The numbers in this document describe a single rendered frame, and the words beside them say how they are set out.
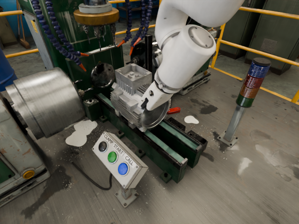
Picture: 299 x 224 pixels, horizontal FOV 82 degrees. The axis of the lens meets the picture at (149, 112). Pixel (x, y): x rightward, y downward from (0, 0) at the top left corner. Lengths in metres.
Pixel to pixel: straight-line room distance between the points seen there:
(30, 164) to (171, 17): 0.68
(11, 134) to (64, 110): 0.17
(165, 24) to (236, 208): 0.66
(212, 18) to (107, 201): 0.66
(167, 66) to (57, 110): 0.45
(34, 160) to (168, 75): 0.59
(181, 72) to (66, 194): 0.63
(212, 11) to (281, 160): 0.82
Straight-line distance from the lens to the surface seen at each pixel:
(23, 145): 0.73
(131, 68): 0.79
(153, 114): 0.80
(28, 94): 0.71
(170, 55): 0.41
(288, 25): 3.66
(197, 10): 0.31
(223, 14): 0.31
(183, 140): 0.74
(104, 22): 0.76
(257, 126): 1.12
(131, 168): 0.47
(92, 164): 0.84
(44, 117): 0.70
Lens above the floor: 1.47
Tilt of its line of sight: 40 degrees down
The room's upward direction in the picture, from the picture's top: straight up
